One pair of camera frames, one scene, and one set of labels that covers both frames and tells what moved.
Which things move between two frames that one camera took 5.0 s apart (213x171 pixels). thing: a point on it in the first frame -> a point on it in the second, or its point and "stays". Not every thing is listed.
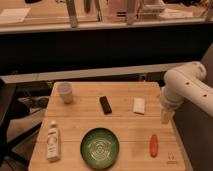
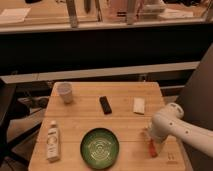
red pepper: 153,145 stays
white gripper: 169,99 -> 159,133
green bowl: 99,148 stays
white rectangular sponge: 139,105 stays
